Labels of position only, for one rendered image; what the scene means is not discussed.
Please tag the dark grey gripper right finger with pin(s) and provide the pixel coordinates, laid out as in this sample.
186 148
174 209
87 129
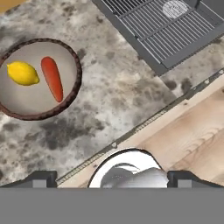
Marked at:
180 178

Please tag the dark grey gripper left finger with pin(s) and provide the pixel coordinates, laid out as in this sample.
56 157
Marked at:
43 178

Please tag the brown rimmed bowl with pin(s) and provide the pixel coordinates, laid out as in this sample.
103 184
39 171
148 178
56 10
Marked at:
35 96

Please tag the orange carrot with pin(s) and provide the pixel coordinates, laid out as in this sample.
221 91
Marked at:
52 77

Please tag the yellow lemon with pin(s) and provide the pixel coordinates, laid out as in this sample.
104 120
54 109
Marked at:
22 73

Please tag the white rounded object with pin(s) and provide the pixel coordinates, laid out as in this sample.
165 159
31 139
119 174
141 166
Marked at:
128 172

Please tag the grey dish rack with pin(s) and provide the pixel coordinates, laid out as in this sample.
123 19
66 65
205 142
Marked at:
163 29

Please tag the white round plate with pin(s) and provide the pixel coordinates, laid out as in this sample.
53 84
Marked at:
175 8

